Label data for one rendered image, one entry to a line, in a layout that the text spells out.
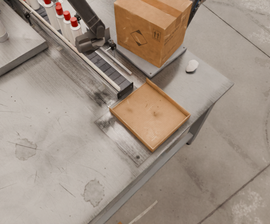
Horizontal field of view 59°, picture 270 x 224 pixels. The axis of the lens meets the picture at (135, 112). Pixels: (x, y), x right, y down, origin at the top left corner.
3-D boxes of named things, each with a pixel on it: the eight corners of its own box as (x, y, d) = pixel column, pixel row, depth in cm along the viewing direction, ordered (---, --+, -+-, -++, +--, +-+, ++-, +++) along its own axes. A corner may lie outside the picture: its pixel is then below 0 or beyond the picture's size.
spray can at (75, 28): (74, 49, 133) (65, 18, 115) (82, 44, 135) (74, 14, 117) (80, 54, 131) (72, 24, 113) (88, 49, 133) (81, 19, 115)
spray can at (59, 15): (61, 38, 137) (51, 6, 119) (69, 33, 139) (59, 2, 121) (67, 42, 135) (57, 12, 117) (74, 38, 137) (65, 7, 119)
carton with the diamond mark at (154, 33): (117, 43, 139) (113, 2, 115) (141, 21, 148) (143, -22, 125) (159, 68, 130) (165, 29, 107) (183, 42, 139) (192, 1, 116)
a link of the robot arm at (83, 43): (104, 25, 102) (94, 17, 106) (79, 33, 97) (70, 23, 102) (106, 50, 111) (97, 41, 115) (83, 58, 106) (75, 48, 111)
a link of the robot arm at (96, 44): (107, 43, 109) (102, 31, 108) (93, 48, 106) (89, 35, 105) (102, 46, 115) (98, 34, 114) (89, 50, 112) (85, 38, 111)
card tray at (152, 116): (109, 110, 120) (108, 106, 116) (146, 82, 128) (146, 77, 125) (152, 152, 109) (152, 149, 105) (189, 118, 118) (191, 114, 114)
